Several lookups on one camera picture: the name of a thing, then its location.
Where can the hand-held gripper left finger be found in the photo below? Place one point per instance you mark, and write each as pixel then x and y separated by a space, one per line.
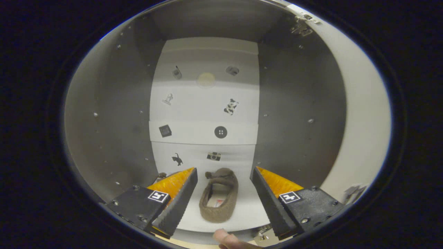
pixel 180 204

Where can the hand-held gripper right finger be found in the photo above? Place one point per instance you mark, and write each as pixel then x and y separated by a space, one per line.
pixel 270 204

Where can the dark grey shoe cabinet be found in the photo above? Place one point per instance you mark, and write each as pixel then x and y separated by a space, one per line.
pixel 114 121

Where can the metal door hinge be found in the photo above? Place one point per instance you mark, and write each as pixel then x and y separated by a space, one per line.
pixel 262 237
pixel 301 28

